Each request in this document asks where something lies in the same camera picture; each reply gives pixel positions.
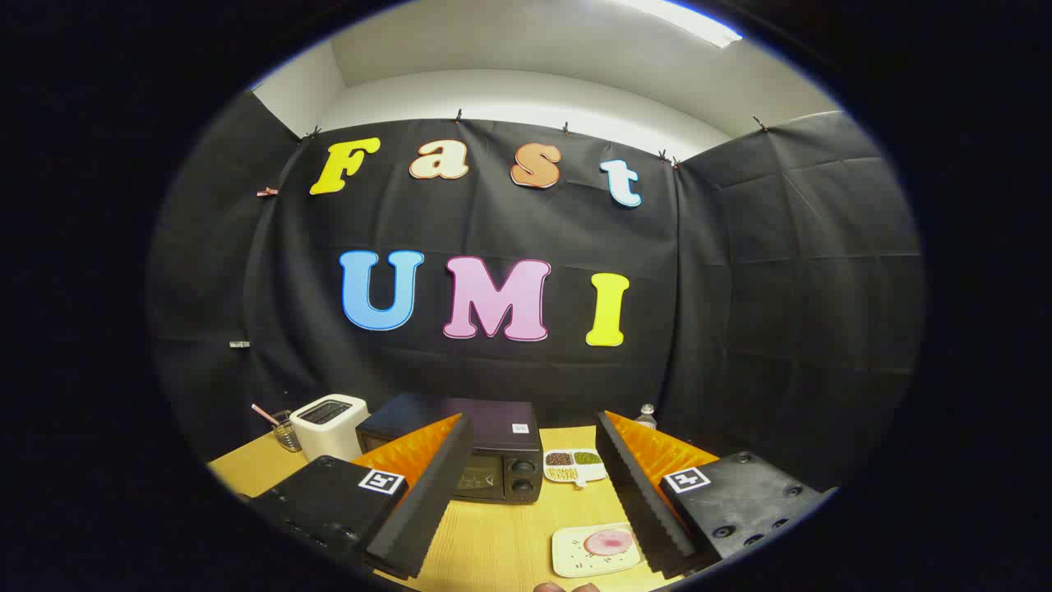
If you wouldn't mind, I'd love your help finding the pink ham slice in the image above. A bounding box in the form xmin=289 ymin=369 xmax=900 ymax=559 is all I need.
xmin=584 ymin=530 xmax=634 ymax=557

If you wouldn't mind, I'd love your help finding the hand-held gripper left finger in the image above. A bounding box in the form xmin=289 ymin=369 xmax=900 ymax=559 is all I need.
xmin=247 ymin=414 xmax=475 ymax=580

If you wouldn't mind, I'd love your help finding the wire mesh holder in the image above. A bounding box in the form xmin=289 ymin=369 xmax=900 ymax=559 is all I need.
xmin=271 ymin=409 xmax=303 ymax=453

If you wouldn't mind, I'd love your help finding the cream square plate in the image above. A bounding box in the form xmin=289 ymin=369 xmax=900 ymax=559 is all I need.
xmin=551 ymin=523 xmax=644 ymax=579

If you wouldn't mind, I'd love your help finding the black toaster oven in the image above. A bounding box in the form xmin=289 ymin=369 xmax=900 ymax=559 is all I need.
xmin=355 ymin=392 xmax=545 ymax=504

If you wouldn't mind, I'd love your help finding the white pop-up toaster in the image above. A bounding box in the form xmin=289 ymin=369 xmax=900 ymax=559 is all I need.
xmin=289 ymin=394 xmax=370 ymax=463

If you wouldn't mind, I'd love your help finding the white divided bean tray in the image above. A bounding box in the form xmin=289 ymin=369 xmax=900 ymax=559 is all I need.
xmin=543 ymin=448 xmax=609 ymax=488

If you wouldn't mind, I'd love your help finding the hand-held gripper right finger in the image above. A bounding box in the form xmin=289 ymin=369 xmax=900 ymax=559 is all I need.
xmin=595 ymin=410 xmax=831 ymax=580

